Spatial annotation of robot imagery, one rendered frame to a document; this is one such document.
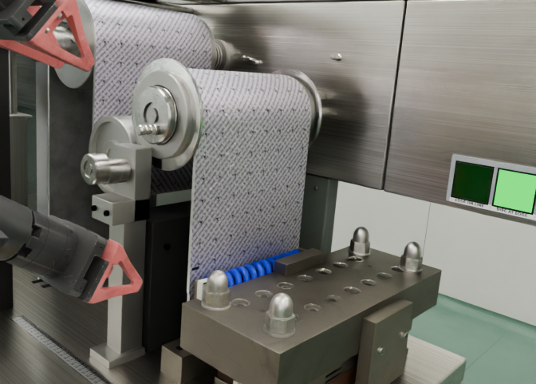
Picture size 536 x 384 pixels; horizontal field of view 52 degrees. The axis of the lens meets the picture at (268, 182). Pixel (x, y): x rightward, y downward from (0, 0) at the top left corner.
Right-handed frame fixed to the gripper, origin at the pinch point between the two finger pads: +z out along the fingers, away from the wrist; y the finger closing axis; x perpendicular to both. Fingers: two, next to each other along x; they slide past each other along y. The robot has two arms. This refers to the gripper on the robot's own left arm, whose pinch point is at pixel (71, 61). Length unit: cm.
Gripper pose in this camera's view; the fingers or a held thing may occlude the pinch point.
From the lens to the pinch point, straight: 65.9
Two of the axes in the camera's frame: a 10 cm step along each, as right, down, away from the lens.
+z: 4.6, 5.5, 7.0
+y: 7.5, 1.8, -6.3
